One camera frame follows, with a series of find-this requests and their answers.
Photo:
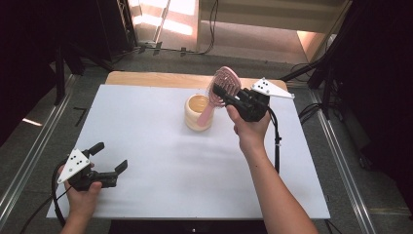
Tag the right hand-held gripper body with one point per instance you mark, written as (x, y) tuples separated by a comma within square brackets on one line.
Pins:
[(251, 105)]

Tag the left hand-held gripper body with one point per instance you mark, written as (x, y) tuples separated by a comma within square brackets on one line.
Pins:
[(76, 164)]

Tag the pink hairbrush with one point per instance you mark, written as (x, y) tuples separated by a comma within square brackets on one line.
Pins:
[(207, 112)]

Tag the cream ringed cup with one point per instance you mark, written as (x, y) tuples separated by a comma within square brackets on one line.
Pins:
[(191, 122)]

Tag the person's right hand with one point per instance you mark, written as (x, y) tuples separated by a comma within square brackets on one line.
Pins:
[(251, 135)]

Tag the person's left hand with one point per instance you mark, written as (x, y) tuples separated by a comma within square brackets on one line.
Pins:
[(81, 203)]

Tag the white board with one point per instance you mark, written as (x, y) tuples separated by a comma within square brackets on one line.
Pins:
[(156, 156)]

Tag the wooden table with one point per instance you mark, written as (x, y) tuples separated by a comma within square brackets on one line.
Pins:
[(156, 79)]

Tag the black metal stand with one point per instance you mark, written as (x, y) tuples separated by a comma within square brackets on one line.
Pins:
[(60, 74), (326, 65)]

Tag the wooden counter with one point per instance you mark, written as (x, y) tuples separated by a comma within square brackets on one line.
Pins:
[(259, 19)]

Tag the silver metal stand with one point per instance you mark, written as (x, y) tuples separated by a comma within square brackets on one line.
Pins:
[(160, 22)]

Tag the dark cabinet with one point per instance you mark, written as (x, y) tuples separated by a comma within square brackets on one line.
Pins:
[(113, 26)]

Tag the aluminium floor rail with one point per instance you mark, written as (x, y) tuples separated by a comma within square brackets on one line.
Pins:
[(32, 156), (344, 172)]

